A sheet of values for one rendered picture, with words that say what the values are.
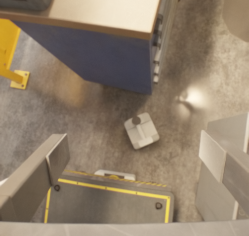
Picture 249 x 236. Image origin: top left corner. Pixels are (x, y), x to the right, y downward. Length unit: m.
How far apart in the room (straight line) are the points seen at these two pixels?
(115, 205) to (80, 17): 0.87
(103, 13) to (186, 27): 1.16
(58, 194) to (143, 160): 0.57
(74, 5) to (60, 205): 0.97
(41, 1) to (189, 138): 1.11
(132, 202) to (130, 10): 0.86
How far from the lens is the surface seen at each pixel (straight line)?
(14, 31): 1.67
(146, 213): 1.01
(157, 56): 0.74
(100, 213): 1.05
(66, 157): 0.17
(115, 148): 1.28
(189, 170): 1.29
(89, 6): 0.41
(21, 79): 1.69
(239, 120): 0.83
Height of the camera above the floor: 1.25
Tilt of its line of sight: 78 degrees down
